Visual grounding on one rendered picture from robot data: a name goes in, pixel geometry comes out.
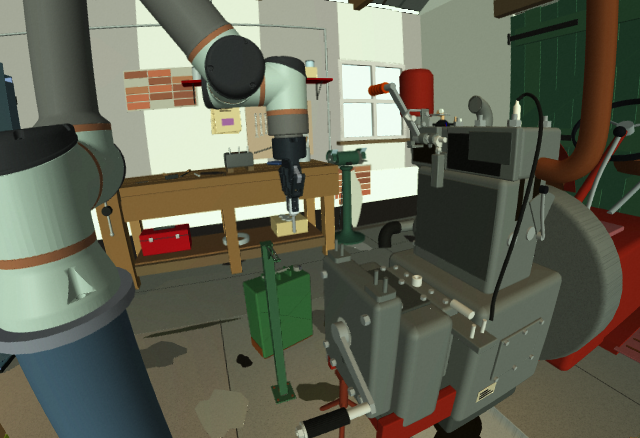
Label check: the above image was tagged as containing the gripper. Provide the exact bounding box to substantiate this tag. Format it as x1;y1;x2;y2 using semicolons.
271;133;308;217

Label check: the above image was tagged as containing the black elbow pipe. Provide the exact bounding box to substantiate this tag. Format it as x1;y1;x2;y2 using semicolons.
377;221;402;250

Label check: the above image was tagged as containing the grey elbow intake pipe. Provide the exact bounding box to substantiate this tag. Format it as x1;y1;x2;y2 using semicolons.
467;95;494;127

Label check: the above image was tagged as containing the grey lever orange grip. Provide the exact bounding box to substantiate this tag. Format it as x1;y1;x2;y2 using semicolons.
367;81;422;138

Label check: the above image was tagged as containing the grey engine body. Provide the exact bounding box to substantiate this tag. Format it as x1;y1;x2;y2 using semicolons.
322;107;564;434

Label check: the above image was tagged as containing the white pin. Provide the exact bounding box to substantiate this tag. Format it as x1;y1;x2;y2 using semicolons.
449;298;477;320

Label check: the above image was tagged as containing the tan cardboard box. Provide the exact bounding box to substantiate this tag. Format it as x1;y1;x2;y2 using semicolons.
270;213;309;238

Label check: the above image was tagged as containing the grey box with terminals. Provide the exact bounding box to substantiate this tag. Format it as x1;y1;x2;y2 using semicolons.
223;146;254;172

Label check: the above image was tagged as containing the tan pegboard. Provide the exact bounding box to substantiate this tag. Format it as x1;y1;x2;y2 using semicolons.
246;99;312;163

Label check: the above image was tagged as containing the wooden workbench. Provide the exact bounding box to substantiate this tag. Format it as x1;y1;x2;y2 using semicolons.
96;159;344;290

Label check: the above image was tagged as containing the white framed window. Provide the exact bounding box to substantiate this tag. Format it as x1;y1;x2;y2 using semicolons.
338;59;407;140

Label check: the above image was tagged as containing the green jerrycan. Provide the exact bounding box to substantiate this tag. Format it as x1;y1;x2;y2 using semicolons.
242;264;314;360

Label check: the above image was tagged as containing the red toolbox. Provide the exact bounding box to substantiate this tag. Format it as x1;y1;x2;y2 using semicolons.
138;223;193;258

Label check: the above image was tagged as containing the red cylindrical tank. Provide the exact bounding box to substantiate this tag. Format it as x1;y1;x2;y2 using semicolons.
399;68;434;112

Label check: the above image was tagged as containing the green barn door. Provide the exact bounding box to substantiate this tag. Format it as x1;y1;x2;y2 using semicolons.
507;0;640;215

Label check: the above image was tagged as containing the blue cabinet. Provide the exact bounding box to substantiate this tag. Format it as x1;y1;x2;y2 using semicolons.
0;61;22;132

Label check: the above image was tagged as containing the grey flywheel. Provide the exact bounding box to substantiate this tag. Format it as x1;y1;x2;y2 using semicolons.
519;190;624;365

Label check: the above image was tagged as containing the rust brown exhaust pipe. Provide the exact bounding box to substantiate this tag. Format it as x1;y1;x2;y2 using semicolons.
537;0;622;190

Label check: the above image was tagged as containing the red tractor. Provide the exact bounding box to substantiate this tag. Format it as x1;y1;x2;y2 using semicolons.
542;100;640;372

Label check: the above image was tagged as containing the green pedestal grinder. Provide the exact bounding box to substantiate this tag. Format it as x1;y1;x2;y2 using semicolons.
326;147;372;247

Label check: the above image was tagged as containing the yellow wall notice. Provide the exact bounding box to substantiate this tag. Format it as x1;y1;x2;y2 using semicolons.
209;107;247;136

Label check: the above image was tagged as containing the red wall shelf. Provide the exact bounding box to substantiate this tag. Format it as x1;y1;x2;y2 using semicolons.
180;74;334;89

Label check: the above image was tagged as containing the green post stand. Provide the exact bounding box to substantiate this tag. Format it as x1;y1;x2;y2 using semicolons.
260;240;297;404

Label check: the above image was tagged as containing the grey starting handle black grip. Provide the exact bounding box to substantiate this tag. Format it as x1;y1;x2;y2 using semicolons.
298;318;377;438

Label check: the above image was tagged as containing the black ignition cable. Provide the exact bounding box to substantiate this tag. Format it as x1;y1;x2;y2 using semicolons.
488;91;547;322

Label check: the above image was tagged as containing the red engine base frame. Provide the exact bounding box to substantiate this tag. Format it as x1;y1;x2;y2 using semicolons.
338;376;502;438

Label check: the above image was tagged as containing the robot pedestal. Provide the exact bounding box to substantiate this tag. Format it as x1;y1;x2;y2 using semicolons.
8;301;174;438

